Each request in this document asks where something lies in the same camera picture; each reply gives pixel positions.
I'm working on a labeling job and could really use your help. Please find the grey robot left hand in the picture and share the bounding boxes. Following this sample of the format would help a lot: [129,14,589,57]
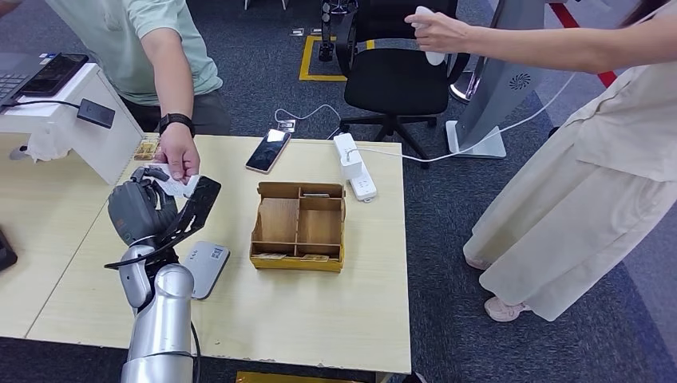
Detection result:
[107,166,181,247]

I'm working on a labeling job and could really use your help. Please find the person's left hand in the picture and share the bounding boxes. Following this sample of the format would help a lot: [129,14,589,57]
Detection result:
[154,124,202,185]

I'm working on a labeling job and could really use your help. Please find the person's hand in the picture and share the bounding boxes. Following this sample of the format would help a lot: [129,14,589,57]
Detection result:
[404,7,474,55]

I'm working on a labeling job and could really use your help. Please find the white handheld device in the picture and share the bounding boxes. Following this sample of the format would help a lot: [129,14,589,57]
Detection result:
[412,5,446,67]

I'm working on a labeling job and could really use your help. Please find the white ID card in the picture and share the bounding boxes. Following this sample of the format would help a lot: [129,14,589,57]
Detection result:
[150,164,201,199]

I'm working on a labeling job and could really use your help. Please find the pale grey card reader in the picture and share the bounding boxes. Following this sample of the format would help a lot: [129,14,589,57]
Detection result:
[182,240,232,302]

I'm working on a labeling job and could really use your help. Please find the person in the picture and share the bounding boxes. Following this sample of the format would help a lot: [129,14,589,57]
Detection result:
[0,0,232,185]
[404,0,677,323]

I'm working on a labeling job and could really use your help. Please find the person's pale pink shoe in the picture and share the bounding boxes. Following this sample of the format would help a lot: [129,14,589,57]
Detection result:
[464,248,496,271]
[484,295,532,323]

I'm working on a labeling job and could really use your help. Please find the black wristwatch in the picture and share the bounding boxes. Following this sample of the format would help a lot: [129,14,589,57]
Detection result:
[158,113,196,139]

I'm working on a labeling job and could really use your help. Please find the yellow patterned packet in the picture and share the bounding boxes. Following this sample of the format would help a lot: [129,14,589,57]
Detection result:
[133,140,160,161]

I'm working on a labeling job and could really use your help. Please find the chrome dome base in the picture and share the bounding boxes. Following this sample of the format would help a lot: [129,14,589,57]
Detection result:
[448,69,480,105]

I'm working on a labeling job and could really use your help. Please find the black office chair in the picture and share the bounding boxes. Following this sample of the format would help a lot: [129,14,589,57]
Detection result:
[335,0,473,165]

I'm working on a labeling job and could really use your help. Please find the white desk riser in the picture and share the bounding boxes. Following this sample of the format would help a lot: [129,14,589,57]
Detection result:
[0,62,145,185]

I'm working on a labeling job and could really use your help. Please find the silver kiosk white base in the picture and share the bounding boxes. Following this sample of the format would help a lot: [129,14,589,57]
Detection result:
[445,0,548,160]

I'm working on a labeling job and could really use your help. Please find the smartphone with pink case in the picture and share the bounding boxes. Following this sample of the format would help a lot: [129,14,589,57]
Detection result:
[245,129,292,175]

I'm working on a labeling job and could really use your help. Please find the small black box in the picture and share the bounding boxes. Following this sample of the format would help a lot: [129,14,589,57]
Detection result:
[77,98,117,130]

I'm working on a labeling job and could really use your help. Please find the crumpled white tissue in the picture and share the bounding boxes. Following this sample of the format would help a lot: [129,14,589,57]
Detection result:
[25,131,74,163]

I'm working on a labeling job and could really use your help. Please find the black stand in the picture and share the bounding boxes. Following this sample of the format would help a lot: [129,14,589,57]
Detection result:
[319,0,359,63]

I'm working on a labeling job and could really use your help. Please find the wooden compartment box yellow front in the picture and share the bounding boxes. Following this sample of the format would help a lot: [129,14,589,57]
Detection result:
[248,181,346,274]

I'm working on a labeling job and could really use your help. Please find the black flat device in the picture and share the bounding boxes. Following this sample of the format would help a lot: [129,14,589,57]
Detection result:
[0,225,19,274]

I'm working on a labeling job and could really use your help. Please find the black phone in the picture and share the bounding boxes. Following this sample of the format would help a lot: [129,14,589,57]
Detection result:
[21,53,92,98]

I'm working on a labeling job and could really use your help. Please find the white plug adapter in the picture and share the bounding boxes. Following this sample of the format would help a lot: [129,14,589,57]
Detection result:
[333,132,364,182]

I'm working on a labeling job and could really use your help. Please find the white furniture legs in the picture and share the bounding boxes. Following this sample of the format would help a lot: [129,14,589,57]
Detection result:
[243,0,290,12]

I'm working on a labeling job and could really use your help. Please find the white power strip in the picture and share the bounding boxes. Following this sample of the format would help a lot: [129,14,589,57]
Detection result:
[333,132,378,203]

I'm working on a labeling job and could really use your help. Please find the grey laptop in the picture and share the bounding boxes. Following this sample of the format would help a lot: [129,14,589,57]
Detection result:
[0,51,63,109]

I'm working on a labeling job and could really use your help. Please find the yellow board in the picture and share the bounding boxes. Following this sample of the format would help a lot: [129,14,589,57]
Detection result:
[236,371,371,383]

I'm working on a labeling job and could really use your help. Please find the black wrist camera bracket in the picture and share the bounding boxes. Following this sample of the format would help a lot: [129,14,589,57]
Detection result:
[153,176,223,255]

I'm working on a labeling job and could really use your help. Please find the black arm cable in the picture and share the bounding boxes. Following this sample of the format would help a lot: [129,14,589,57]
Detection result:
[104,248,202,383]

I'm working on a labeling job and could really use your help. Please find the white floor cable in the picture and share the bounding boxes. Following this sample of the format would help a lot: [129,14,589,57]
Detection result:
[273,103,344,141]

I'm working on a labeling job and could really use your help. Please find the long white cable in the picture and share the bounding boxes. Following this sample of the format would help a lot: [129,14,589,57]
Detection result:
[344,71,577,164]

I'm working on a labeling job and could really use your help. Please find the thin black cable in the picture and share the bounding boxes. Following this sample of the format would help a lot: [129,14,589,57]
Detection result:
[0,99,81,113]

